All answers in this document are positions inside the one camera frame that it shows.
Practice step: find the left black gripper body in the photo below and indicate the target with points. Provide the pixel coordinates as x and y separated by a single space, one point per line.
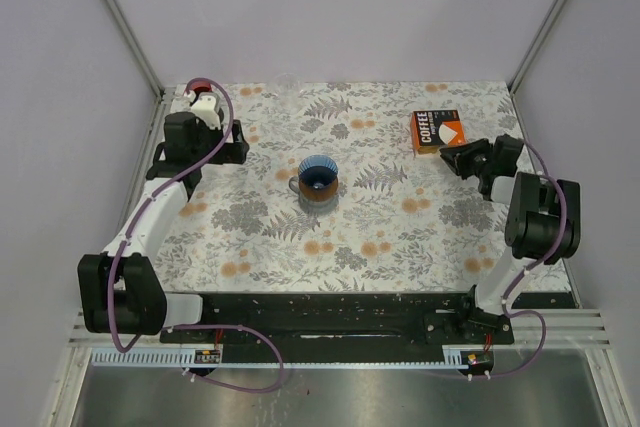
231 153

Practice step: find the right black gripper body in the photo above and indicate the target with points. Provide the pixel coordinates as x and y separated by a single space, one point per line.
488 169

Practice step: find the orange coffee filter box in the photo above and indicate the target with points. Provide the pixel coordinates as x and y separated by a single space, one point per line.
432 130

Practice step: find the blue cone dripper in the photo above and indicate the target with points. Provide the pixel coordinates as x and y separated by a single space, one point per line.
318 172

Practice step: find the brown wooden ring holder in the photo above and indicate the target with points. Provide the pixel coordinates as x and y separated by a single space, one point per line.
319 193

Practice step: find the clear glass carafe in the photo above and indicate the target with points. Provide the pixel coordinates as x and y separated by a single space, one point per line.
312 208

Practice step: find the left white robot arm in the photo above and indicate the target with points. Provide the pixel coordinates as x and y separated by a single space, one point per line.
120 291

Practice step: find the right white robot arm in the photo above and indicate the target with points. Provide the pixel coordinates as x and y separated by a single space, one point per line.
542 227

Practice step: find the red topped dark flask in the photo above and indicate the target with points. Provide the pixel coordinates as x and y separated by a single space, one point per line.
199 86

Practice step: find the aluminium frame rail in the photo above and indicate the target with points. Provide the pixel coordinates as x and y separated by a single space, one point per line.
128 36

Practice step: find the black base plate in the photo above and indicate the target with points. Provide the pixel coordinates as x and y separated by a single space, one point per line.
326 329

